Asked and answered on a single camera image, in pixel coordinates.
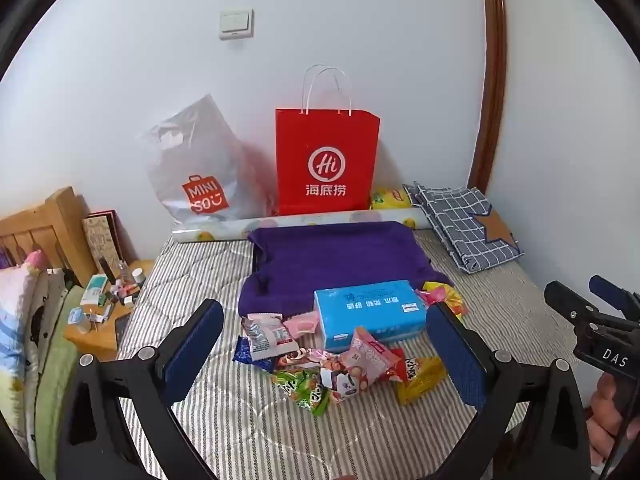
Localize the person's right hand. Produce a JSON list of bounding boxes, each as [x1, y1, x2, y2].
[[585, 374, 640, 468]]

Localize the teal and white box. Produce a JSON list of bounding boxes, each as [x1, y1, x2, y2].
[[80, 274, 108, 306]]

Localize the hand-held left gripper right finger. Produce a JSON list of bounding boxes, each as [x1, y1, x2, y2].
[[426, 301, 596, 480]]

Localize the blue tissue pack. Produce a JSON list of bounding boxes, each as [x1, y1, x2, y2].
[[313, 279, 428, 353]]

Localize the large pink snack packet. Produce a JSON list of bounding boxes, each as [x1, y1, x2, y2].
[[345, 326, 403, 391]]

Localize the blue checked folded cloth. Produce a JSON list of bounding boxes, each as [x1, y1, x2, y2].
[[402, 182, 526, 275]]

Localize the wooden nightstand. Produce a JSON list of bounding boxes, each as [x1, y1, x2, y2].
[[65, 259, 156, 363]]

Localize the large yellow snack bag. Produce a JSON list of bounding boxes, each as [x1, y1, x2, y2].
[[370, 187, 413, 211]]

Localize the green snack packet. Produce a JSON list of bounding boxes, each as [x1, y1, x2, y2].
[[271, 367, 333, 417]]

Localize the white light switch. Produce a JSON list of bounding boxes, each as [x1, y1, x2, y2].
[[219, 8, 255, 41]]

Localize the dark blue snack packet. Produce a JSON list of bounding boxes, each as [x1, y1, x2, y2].
[[232, 335, 276, 373]]

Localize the green blanket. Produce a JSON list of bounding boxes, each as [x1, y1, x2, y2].
[[35, 285, 86, 466]]

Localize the grey plastic shopping bag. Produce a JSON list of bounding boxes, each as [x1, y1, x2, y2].
[[137, 94, 273, 226]]

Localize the purple towel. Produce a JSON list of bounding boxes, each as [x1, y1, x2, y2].
[[239, 221, 453, 318]]

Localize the brown snack packet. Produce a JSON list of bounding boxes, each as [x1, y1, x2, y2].
[[272, 347, 321, 373]]

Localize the yellow and pink snack packet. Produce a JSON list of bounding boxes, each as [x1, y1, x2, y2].
[[415, 282, 468, 318]]

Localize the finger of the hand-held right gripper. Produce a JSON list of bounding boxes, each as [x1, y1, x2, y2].
[[544, 281, 609, 334], [588, 275, 640, 329]]

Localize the white cartoon snack packet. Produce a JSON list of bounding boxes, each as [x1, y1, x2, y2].
[[320, 367, 373, 403]]

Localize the striped mattress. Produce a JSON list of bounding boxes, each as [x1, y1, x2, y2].
[[116, 230, 581, 480]]

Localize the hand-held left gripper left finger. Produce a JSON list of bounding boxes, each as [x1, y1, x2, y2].
[[57, 299, 226, 480]]

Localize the white and red snack packet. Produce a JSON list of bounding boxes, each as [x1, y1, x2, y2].
[[241, 314, 298, 361]]

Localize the black phone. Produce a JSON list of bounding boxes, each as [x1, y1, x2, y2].
[[114, 312, 133, 351]]

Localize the brown wooden door frame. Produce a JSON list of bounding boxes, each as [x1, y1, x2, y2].
[[467, 0, 508, 196]]

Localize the printed pillow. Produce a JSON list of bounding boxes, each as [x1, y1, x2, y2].
[[0, 250, 51, 461]]

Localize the wooden bedside furniture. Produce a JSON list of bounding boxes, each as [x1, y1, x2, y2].
[[0, 186, 98, 288]]

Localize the small pink snack packet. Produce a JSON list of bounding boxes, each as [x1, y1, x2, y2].
[[285, 310, 321, 338]]

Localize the red paper bag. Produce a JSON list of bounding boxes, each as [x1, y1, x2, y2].
[[275, 64, 381, 216]]

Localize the patterned box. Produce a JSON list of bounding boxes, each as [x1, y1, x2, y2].
[[81, 210, 131, 273]]

